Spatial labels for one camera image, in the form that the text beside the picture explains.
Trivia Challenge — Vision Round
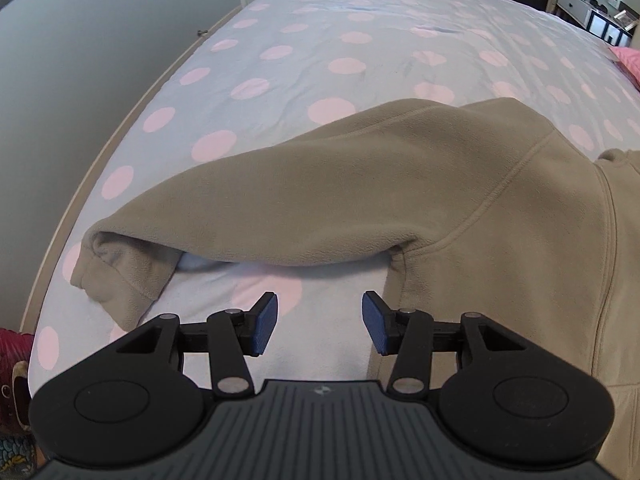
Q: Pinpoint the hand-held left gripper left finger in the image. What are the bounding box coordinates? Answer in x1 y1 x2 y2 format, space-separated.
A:
116 291 279 397

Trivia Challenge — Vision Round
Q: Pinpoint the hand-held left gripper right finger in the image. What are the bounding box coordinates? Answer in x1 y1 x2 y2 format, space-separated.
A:
361 290 528 397

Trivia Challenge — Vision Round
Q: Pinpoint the beige fleece jacket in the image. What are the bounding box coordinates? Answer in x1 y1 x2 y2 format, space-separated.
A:
70 97 640 480

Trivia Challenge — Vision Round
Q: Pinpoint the dark red patterned object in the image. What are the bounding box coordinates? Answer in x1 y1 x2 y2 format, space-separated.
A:
0 327 37 432

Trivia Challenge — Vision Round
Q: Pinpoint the bed with pink-dotted sheet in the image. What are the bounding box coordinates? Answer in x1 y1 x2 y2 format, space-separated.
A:
20 0 640 393

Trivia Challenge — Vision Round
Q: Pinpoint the pink pillow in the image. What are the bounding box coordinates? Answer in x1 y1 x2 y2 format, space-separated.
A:
612 45 640 93

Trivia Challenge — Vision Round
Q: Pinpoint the white nightstand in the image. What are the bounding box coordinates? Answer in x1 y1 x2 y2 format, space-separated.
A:
547 0 637 45

